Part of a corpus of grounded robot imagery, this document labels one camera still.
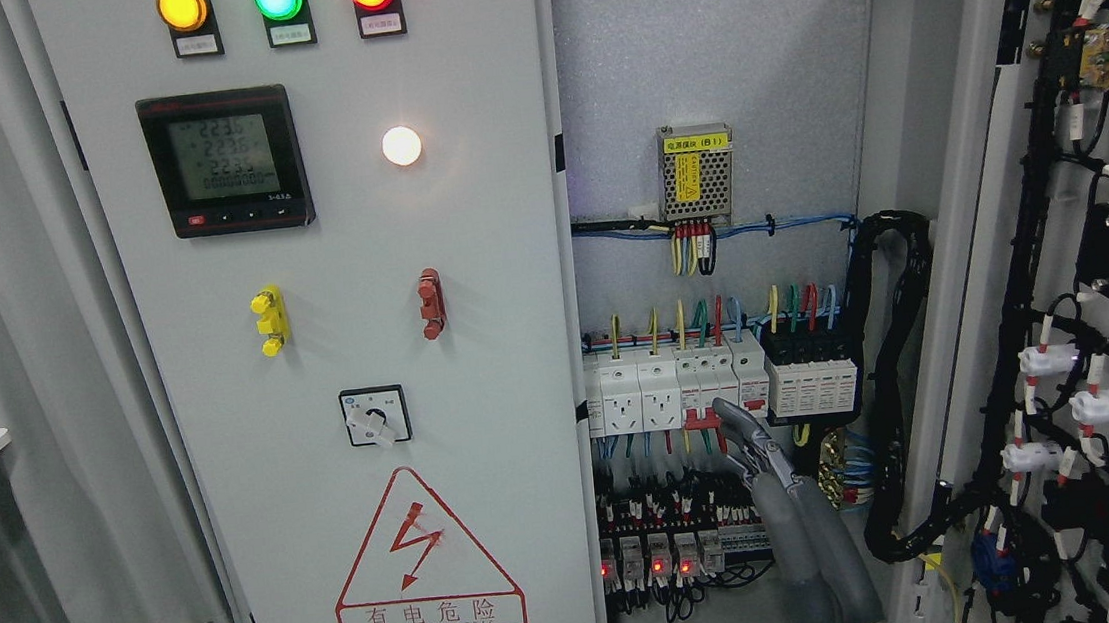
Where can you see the white socket breaker row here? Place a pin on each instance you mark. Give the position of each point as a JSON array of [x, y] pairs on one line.
[[640, 391]]

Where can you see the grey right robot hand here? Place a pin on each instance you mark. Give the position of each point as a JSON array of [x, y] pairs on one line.
[[825, 579]]

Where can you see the red indicator lamp left door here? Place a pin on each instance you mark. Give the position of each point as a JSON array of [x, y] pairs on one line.
[[379, 18]]

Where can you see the metal power supply module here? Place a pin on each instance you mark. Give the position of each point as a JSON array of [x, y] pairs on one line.
[[695, 164]]

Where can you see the rotary selector switch left door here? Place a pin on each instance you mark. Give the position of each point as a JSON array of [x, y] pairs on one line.
[[376, 416]]

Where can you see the black digital power meter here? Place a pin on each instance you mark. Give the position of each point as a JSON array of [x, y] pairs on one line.
[[228, 161]]

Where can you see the red test terminal block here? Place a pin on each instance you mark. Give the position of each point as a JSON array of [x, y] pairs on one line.
[[432, 303]]

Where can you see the yellow indicator lamp left door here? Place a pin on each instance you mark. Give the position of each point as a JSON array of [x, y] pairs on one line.
[[192, 27]]

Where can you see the relay and terminal row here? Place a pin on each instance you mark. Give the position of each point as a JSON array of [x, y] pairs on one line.
[[667, 542]]

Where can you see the red electric hazard warning sticker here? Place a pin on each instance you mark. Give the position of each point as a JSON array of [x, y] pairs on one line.
[[418, 563]]

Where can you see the grey cabinet door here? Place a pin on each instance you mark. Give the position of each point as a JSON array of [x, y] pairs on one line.
[[490, 401], [987, 122]]

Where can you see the yellow test terminal block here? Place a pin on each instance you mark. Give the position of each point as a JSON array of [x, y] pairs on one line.
[[272, 322]]

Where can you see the black surge protector block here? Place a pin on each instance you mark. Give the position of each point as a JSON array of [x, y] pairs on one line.
[[812, 376]]

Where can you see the green indicator lamp left door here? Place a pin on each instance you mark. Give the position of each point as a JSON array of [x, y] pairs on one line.
[[288, 22]]

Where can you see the white lit indicator lamp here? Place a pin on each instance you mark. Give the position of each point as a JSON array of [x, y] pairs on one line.
[[402, 146]]

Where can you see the grey curtain left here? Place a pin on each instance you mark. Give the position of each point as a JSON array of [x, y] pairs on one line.
[[101, 520]]

